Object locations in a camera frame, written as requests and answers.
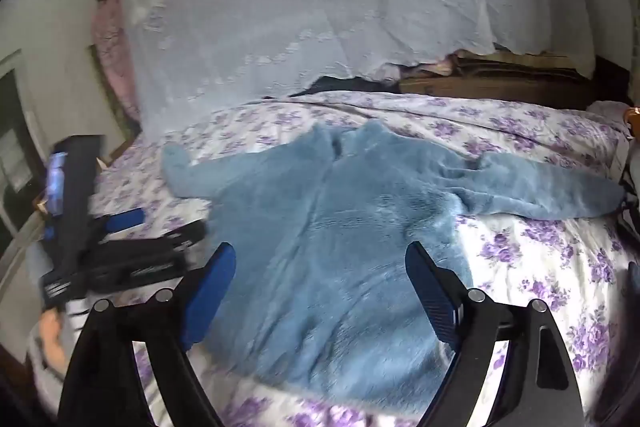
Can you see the pink quilted cloth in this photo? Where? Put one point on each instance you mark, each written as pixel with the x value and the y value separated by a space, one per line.
pixel 107 39

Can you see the stack of brown folded blankets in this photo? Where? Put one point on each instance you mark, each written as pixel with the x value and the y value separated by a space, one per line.
pixel 500 83

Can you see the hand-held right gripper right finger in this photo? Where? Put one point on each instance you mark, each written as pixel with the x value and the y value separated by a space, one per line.
pixel 430 288

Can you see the purple floral bed sheet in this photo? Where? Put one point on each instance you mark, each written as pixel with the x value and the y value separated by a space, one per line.
pixel 540 267

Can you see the door with glass pane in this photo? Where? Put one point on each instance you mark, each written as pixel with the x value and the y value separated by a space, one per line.
pixel 15 142

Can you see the person's left hand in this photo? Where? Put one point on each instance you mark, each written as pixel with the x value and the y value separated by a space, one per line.
pixel 50 334

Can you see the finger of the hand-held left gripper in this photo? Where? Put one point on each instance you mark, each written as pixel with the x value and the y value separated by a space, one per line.
pixel 150 257
pixel 125 221

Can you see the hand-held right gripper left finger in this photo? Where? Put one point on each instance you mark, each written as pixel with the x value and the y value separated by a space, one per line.
pixel 210 292

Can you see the wooden frame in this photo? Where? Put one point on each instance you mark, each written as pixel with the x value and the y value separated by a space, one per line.
pixel 106 97

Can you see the dark cloth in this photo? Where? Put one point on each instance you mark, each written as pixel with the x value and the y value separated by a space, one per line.
pixel 350 84

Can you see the white lace cover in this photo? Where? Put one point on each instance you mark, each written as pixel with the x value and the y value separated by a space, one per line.
pixel 300 17

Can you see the blue fleece jacket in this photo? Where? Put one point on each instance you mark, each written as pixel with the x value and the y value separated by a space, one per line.
pixel 330 227

